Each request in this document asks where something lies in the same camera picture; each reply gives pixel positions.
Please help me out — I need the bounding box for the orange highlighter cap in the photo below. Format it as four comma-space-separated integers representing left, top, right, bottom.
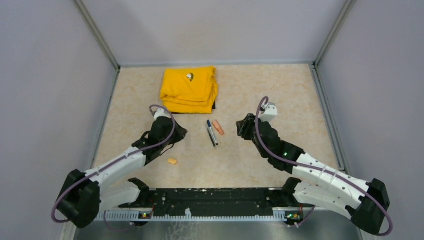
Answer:
167, 158, 178, 165

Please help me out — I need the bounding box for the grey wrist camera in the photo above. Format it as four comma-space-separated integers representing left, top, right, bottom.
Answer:
153, 108, 172, 121
258, 102, 278, 122

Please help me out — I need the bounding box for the yellow folded shirt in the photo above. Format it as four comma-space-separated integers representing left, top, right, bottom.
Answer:
159, 66, 218, 114

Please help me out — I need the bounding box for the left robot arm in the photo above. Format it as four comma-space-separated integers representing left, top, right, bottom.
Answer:
51, 105, 188, 229

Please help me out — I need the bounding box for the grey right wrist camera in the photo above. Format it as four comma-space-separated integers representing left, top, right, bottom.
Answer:
258, 102, 278, 122

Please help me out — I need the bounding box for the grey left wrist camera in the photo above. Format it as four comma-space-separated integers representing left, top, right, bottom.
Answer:
153, 108, 172, 121

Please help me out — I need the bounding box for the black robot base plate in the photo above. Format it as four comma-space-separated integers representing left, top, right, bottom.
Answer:
119, 178, 310, 227

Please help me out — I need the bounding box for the orange highlighter pen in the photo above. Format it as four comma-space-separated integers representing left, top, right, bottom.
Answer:
212, 120, 225, 135

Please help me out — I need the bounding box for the white marker pen black tip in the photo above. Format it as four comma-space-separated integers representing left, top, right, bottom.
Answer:
209, 127, 219, 146

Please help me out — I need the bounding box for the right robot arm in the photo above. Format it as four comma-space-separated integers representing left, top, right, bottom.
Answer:
236, 113, 393, 237

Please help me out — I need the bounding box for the thin black pen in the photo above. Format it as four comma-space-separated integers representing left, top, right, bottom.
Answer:
207, 128, 217, 148

